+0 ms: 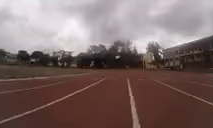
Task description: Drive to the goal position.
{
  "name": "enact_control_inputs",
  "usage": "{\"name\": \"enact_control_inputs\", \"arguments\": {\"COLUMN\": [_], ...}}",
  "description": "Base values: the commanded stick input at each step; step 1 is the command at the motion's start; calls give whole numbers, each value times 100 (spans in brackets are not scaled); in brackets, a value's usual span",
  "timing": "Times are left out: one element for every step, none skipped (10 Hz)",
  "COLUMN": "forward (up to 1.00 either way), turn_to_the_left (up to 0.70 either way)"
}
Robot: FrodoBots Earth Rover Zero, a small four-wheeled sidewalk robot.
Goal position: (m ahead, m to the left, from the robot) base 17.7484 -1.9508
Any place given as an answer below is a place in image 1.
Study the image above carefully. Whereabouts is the pale kerb strip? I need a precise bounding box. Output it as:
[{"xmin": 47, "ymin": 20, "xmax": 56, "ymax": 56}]
[{"xmin": 0, "ymin": 72, "xmax": 92, "ymax": 83}]

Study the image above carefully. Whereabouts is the grass field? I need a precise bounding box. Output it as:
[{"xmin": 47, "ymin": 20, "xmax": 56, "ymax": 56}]
[{"xmin": 0, "ymin": 64, "xmax": 95, "ymax": 80}]

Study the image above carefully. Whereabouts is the row of trees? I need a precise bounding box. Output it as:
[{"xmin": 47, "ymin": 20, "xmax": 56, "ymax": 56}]
[{"xmin": 0, "ymin": 39, "xmax": 165, "ymax": 70}]

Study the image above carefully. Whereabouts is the long grey building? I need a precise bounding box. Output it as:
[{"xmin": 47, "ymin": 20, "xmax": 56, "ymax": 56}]
[{"xmin": 162, "ymin": 33, "xmax": 213, "ymax": 71}]

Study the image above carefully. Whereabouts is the red running track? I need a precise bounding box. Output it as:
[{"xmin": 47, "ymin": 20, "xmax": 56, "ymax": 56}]
[{"xmin": 0, "ymin": 68, "xmax": 213, "ymax": 128}]

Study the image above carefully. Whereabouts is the pale small building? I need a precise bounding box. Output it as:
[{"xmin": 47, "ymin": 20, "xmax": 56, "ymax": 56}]
[{"xmin": 142, "ymin": 53, "xmax": 156, "ymax": 70}]

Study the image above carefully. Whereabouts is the low building behind trees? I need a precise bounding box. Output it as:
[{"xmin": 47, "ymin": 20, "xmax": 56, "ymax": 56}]
[{"xmin": 0, "ymin": 53, "xmax": 22, "ymax": 66}]

